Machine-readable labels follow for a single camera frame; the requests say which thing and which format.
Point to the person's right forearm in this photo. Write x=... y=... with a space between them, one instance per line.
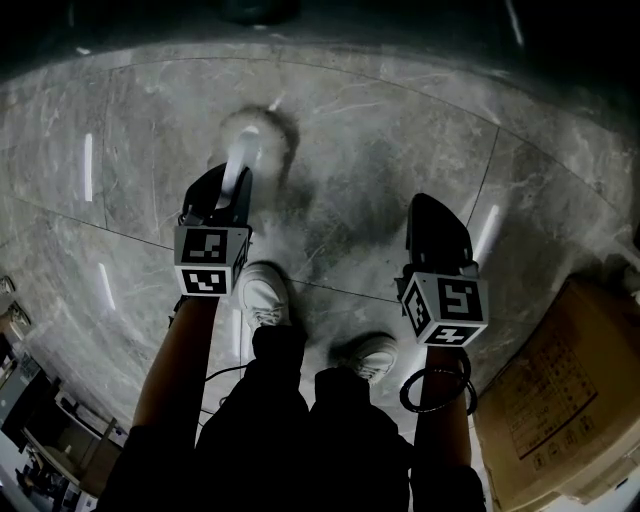
x=442 y=435

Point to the person's left white shoe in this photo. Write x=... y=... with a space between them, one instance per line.
x=262 y=295

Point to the person's black printed shirt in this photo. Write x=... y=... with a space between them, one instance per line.
x=145 y=470

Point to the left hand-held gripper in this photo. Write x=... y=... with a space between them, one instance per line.
x=205 y=247

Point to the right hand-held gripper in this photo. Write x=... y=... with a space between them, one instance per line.
x=460 y=300

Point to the cluttered dark desk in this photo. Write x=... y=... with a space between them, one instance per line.
x=30 y=415

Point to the person's black trousers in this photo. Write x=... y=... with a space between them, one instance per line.
x=300 y=440

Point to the white fluffy duster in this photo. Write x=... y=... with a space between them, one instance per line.
x=265 y=130

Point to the taped cardboard box with label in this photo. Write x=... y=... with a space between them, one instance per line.
x=560 y=400

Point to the person's white shoe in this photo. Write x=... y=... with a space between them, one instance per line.
x=372 y=357
x=262 y=295

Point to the person's left forearm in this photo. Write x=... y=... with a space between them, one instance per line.
x=175 y=360

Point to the person's right white shoe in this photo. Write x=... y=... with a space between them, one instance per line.
x=372 y=357

